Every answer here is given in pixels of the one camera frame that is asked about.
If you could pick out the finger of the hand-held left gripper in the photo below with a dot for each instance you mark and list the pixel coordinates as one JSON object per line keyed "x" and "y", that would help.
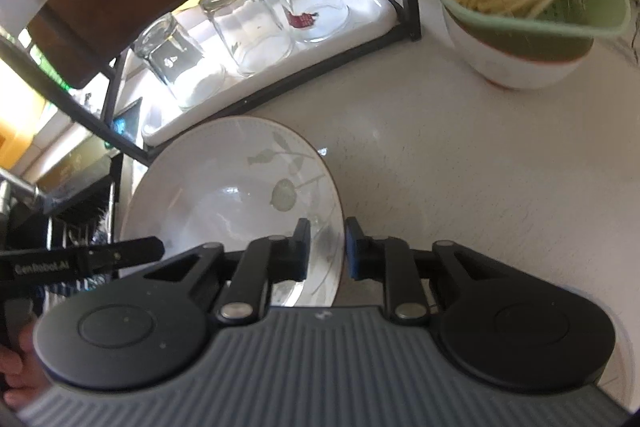
{"x": 125, "y": 253}

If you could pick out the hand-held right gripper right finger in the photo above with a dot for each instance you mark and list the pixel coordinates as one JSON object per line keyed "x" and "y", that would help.
{"x": 352, "y": 252}

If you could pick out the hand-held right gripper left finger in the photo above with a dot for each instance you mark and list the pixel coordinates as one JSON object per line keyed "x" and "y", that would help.
{"x": 302, "y": 252}

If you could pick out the white leaf print plate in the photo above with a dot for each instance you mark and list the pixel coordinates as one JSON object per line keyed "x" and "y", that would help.
{"x": 225, "y": 187}

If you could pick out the person's left hand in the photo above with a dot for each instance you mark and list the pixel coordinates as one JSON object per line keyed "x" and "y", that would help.
{"x": 22, "y": 367}

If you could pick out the black dish drainer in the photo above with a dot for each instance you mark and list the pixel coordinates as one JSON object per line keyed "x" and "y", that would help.
{"x": 65, "y": 207}

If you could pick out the clear drinking glass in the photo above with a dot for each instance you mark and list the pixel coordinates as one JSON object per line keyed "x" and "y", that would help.
{"x": 245, "y": 27}
{"x": 177, "y": 62}

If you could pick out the white bowl with brown base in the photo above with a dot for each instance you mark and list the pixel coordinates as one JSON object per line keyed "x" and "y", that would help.
{"x": 510, "y": 67}

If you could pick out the white drip tray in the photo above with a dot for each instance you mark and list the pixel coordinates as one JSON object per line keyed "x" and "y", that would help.
{"x": 370, "y": 7}

